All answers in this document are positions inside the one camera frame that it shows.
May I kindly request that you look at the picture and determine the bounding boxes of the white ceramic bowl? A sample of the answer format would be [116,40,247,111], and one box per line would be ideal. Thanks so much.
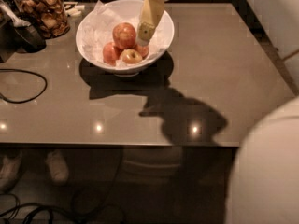
[75,0,176,78]

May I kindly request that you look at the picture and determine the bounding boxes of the red apple left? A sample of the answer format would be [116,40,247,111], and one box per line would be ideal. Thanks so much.
[103,42,121,66]

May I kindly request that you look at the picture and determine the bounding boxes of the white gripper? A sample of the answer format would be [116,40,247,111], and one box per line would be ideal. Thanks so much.
[136,0,170,47]

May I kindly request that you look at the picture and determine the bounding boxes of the white spoon handle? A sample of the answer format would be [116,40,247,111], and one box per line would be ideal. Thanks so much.
[0,0,31,27]

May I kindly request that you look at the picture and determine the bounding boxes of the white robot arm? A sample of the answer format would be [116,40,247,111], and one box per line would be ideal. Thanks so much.
[176,7,299,224]

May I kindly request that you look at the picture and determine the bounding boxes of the white paper bowl liner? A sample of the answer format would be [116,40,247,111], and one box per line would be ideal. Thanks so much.
[81,0,171,69]

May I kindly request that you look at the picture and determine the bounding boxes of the small white items behind bowl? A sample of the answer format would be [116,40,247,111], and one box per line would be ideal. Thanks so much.
[64,4,85,17]

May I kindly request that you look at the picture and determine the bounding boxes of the yellow-red apple front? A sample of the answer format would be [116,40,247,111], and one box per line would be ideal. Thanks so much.
[120,49,143,64]

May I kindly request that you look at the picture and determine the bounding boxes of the black cables on floor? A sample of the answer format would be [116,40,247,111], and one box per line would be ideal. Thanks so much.
[0,147,127,224]

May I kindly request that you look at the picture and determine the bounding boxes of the glass jar of dried chips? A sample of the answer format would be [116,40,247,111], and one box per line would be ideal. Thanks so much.
[14,0,70,39]

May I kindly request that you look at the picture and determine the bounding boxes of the large red top apple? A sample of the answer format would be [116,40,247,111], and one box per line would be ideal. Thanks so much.
[112,22,136,49]

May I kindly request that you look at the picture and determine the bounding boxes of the white shoe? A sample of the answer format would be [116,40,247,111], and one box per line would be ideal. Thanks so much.
[45,150,69,185]
[0,152,22,193]

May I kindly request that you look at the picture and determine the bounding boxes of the black round device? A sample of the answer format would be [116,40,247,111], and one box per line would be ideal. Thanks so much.
[14,25,46,53]

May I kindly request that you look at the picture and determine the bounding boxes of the white shoe right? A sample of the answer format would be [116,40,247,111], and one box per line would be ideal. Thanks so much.
[45,150,69,185]

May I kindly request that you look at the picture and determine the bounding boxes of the red apple right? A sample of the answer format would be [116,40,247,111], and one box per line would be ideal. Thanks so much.
[135,44,150,59]

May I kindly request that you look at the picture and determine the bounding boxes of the white shoe left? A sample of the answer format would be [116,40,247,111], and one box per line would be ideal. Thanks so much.
[0,152,22,193]

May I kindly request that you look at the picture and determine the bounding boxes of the black cable on table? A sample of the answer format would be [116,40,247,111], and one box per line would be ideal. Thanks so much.
[0,68,49,105]

